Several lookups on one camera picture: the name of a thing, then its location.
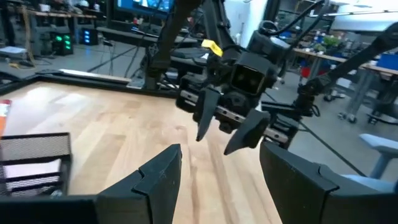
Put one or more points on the green leafy plant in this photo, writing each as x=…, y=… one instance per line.
x=329, y=41

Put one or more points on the light blue chair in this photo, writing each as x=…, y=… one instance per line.
x=382, y=146

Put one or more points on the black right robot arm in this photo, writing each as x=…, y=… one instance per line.
x=217, y=28

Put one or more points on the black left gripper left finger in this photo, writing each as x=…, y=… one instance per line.
x=155, y=186

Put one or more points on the orange pencil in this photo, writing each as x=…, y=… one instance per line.
x=3, y=121

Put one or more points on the computer with green lights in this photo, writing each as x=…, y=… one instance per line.
x=62, y=43

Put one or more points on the blue storage crate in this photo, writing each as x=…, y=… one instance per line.
x=387, y=60

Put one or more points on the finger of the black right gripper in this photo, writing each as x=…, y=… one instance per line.
x=248, y=130
x=206, y=112

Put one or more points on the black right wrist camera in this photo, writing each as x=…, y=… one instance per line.
x=248, y=79

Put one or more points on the white flat box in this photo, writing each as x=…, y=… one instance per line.
x=12, y=51

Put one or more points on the black mesh desk organizer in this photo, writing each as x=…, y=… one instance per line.
x=34, y=146

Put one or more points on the computer with blue lights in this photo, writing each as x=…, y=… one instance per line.
x=88, y=36

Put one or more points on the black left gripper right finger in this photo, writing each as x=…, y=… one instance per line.
x=295, y=186

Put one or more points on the large blue display screen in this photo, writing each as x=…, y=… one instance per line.
x=143, y=6

